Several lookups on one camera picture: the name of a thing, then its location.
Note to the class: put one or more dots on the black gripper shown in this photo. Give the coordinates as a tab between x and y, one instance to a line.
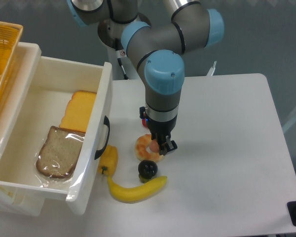
160	125

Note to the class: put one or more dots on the pink egg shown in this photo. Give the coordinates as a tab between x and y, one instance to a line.
153	146

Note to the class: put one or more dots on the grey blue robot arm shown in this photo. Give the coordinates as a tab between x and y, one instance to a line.
155	53

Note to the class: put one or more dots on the open white upper drawer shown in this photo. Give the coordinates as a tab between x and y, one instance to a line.
37	100

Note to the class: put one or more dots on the toy bagel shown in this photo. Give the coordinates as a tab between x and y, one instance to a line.
141	152

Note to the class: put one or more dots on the black grape bunch toy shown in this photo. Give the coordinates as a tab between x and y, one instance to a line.
147	170

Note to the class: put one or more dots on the yellow toy bell pepper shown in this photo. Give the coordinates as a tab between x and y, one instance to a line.
108	161

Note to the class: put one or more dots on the yellow toy banana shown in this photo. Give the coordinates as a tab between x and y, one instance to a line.
138	193

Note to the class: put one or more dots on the wrapped brown bread slice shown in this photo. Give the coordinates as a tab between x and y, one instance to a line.
60	152

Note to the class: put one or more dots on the yellow wicker basket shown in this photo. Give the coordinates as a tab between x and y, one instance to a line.
10	35

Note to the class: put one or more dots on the black drawer handle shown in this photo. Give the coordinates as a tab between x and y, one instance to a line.
106	136

